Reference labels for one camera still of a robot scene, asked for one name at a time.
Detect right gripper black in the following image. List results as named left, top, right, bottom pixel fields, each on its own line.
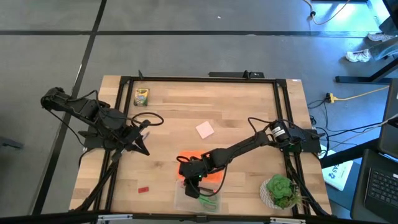
left=178, top=154, right=210, bottom=199

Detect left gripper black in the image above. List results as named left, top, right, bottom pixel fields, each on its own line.
left=119, top=124, right=152, bottom=156

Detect orange translucent box lid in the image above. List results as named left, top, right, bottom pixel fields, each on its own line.
left=177, top=150, right=224, bottom=184

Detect yellow green crayon box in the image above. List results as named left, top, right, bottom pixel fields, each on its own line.
left=133, top=87, right=150, bottom=107

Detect clear plastic pencil box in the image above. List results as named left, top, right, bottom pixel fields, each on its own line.
left=174, top=180, right=223, bottom=215

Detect pink sticky note pad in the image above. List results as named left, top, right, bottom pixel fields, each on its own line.
left=195, top=120, right=216, bottom=140

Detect succulent in white pot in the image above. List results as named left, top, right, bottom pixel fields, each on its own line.
left=259, top=174, right=303, bottom=210

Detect black rig crossbar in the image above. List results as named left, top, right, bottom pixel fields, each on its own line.
left=0, top=210, right=398, bottom=224

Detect white printed booklet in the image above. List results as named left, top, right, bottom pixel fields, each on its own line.
left=320, top=144, right=355, bottom=192

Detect black diagonal desk bar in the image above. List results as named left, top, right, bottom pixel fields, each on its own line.
left=320, top=138, right=381, bottom=169

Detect black laptop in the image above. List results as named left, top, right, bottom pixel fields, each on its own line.
left=350, top=148, right=398, bottom=223

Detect black desk foot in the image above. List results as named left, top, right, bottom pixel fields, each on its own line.
left=335, top=46, right=398, bottom=85

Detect dark monitor panel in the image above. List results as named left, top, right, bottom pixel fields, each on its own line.
left=377, top=77, right=398, bottom=160

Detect green handled scissors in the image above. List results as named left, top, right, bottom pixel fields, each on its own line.
left=197, top=194, right=220, bottom=210

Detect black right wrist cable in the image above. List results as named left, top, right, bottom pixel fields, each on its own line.
left=186, top=164, right=229, bottom=198

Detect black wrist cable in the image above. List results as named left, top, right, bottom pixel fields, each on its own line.
left=186, top=164, right=229, bottom=198
left=126, top=111, right=165, bottom=128

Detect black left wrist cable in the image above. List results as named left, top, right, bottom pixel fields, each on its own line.
left=126, top=111, right=165, bottom=128

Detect silver aluminium post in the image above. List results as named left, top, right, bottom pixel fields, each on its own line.
left=96, top=213, right=134, bottom=223
left=269, top=216, right=307, bottom=224

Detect black aluminium table frame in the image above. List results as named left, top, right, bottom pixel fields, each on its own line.
left=70, top=73, right=332, bottom=218

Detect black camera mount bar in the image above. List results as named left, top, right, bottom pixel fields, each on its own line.
left=208, top=70, right=266, bottom=79

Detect yellow extension cord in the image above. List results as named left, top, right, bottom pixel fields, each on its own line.
left=324, top=85, right=391, bottom=105

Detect black floor cables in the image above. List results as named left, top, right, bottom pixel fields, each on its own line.
left=307, top=98, right=387, bottom=151

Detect beige floor cable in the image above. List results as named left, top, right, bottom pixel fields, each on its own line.
left=302, top=0, right=352, bottom=26

